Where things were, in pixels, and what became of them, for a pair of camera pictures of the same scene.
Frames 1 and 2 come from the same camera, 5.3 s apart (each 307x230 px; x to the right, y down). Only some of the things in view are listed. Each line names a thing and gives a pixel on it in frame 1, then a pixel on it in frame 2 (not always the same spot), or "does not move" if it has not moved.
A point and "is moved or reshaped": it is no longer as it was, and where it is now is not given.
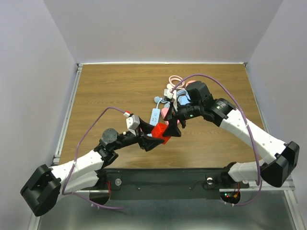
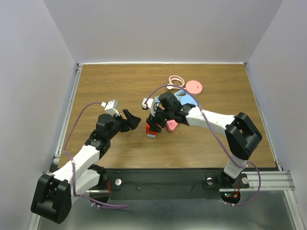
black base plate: (167, 184) does not move
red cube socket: (158, 130) is moved or reshaped
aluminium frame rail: (57, 155) does not move
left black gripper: (147, 143) → (131, 123)
